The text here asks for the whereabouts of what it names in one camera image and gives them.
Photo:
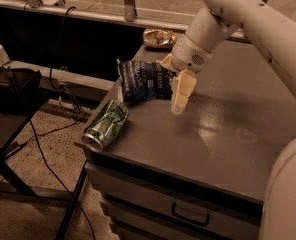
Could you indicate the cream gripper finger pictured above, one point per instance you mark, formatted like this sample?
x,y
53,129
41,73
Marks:
x,y
166,63
182,87

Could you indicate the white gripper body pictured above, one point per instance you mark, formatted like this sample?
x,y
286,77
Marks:
x,y
187,58

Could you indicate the brown snack bag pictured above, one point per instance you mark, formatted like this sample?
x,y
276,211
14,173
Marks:
x,y
157,38

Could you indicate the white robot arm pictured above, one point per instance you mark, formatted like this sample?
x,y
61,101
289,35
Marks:
x,y
274,36

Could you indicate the grey cabinet drawer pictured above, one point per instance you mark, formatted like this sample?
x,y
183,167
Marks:
x,y
143,210

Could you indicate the crushed green can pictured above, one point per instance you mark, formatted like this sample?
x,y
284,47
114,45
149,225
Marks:
x,y
106,126

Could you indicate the black side table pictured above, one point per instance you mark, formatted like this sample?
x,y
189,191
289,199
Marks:
x,y
10,127

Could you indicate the blue chip bag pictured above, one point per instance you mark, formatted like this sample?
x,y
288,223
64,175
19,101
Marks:
x,y
143,81

